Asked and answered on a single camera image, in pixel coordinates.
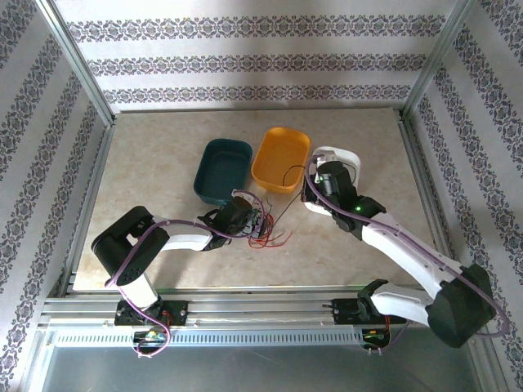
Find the aluminium mounting rail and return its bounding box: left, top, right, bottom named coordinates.
left=38, top=285, right=485, bottom=330

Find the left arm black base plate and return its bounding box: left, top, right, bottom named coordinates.
left=114, top=300, right=190, bottom=327

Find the orange plastic bin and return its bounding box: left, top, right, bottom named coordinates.
left=250, top=127, right=311, bottom=195

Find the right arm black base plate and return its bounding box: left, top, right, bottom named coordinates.
left=331, top=297, right=409, bottom=327

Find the aluminium back rail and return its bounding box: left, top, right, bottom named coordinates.
left=115, top=107, right=405, bottom=116

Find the aluminium frame post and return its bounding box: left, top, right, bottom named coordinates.
left=35, top=0, right=118, bottom=127
left=400, top=0, right=481, bottom=122

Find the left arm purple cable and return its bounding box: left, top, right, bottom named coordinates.
left=104, top=188, right=265, bottom=360

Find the right aluminium side rail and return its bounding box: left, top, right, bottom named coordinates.
left=398, top=109, right=467, bottom=295

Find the aluminium side rail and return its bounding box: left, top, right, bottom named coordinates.
left=56, top=122, right=118, bottom=297
left=398, top=109, right=467, bottom=295

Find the left aluminium frame post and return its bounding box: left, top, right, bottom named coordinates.
left=35, top=0, right=118, bottom=127

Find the white plastic bin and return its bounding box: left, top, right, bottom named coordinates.
left=302, top=145, right=363, bottom=217

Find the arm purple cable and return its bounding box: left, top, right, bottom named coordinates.
left=104, top=188, right=265, bottom=360
left=304, top=154, right=512, bottom=357

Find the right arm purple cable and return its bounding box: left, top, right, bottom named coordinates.
left=304, top=154, right=512, bottom=357

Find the grey metal sheet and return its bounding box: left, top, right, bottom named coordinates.
left=40, top=345, right=487, bottom=392

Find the left aluminium side rail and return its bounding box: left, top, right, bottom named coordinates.
left=56, top=122, right=118, bottom=297

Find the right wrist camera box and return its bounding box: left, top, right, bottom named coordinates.
left=310, top=153, right=328, bottom=183

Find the slotted grey cable duct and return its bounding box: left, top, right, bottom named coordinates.
left=51, top=329, right=364, bottom=349

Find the teal plastic bin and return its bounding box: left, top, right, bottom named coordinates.
left=192, top=138, right=253, bottom=207

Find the thin black cable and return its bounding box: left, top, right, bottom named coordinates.
left=261, top=163, right=311, bottom=230

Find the right aluminium frame post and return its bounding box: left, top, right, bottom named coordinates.
left=400, top=0, right=481, bottom=122

